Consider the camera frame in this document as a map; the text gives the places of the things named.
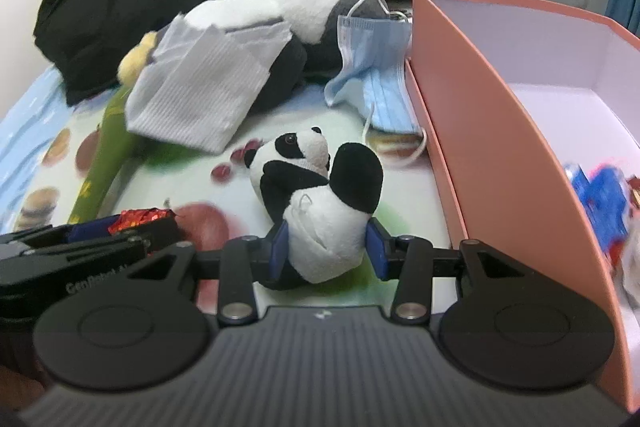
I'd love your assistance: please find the white ribbed sock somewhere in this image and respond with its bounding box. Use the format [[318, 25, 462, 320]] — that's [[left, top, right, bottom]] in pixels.
[[124, 13, 293, 154]]

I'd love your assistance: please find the penguin plush toy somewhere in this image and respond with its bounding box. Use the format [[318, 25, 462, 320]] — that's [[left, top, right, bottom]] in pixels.
[[117, 0, 391, 115]]

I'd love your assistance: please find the green plush toy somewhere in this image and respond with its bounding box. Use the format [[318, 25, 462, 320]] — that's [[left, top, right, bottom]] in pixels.
[[66, 87, 201, 228]]

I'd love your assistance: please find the blue face mask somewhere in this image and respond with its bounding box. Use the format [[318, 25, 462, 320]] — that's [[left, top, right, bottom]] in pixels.
[[324, 0, 428, 165]]

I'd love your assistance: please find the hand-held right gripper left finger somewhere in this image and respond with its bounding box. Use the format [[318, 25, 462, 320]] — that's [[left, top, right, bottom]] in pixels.
[[127, 222, 290, 325]]

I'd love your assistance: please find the blue packet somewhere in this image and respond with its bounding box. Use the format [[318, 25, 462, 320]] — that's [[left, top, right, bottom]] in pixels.
[[564, 162, 633, 258]]

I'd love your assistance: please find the white soft item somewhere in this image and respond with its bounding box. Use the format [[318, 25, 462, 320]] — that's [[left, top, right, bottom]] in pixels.
[[612, 239, 640, 308]]

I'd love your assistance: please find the panda plush toy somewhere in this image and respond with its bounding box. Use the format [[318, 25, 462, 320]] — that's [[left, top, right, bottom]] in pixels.
[[248, 127, 385, 292]]

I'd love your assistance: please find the pink cardboard box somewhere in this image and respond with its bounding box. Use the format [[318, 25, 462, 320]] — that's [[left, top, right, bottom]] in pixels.
[[405, 0, 640, 413]]

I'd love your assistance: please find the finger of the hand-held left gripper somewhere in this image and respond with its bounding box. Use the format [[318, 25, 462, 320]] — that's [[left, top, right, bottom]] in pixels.
[[0, 216, 113, 251], [0, 213, 182, 261]]

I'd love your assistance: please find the person's left hand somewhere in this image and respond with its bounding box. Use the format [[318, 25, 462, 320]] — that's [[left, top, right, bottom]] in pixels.
[[0, 359, 48, 413]]

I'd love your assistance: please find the red shiny wrapper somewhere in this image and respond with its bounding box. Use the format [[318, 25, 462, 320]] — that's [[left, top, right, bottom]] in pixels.
[[109, 207, 177, 235]]

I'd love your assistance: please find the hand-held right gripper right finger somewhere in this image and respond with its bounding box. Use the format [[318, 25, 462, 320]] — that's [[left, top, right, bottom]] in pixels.
[[365, 217, 538, 323]]

